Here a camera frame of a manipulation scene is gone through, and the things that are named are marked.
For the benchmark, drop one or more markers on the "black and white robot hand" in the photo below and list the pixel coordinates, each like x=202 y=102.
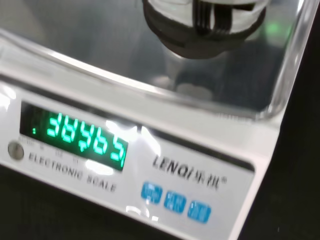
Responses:
x=212 y=22

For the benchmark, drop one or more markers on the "white electronic balance steel pan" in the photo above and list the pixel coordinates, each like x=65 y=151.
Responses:
x=200 y=155

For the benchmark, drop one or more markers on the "black bench cloth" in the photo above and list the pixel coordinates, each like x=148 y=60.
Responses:
x=305 y=175

